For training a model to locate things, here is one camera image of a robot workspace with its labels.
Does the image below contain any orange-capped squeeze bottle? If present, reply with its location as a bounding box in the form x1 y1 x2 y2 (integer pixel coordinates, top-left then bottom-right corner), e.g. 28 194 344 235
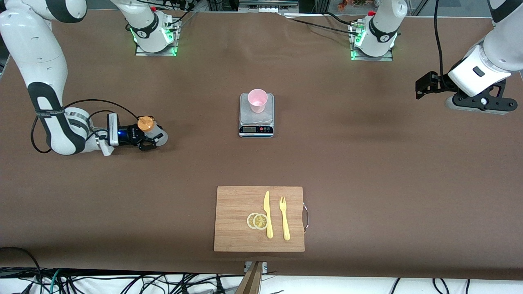
137 116 169 147

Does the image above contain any pink plastic cup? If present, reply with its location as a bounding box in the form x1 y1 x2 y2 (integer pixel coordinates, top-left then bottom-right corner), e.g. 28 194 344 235
248 89 268 114

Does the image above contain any brown table cover sheet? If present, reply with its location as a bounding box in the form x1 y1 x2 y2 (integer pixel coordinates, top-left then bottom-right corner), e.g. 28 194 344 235
0 7 523 275

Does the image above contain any silver digital kitchen scale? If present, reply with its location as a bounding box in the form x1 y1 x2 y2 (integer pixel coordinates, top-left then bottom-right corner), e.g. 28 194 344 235
239 93 275 138

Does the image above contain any wooden cutting board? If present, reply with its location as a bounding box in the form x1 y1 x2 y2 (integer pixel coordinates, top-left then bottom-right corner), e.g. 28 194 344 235
214 186 309 252

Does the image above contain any orange flower decoration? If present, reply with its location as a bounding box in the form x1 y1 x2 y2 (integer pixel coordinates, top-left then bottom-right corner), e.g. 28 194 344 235
337 0 368 11

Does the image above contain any yellow plastic knife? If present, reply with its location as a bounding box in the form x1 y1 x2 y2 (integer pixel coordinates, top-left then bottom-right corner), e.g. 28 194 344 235
263 191 274 239

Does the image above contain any yellow plastic fork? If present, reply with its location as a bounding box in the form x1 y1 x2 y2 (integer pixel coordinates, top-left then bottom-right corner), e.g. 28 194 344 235
279 196 291 241

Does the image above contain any white power strip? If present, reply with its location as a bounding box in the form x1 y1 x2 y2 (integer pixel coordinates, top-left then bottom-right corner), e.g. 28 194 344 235
239 0 299 13

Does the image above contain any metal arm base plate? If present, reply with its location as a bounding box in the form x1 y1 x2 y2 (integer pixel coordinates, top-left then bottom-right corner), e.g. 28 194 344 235
135 41 179 57
351 45 393 62

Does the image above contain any black table cable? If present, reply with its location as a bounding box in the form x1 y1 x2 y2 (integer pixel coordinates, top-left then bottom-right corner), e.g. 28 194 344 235
323 11 361 27
281 14 360 37

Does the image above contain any black base cable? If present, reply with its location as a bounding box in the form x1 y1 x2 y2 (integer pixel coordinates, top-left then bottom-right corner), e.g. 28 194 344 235
163 4 197 29

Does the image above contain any black looped floor cable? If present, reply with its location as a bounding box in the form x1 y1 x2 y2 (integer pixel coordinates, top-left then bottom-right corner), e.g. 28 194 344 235
0 247 43 294

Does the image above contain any teal floor cable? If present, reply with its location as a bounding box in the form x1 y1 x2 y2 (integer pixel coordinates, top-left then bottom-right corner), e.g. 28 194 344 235
47 269 62 294

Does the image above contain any wooden post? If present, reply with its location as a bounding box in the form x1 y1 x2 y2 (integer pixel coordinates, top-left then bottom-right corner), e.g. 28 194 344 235
235 261 264 294

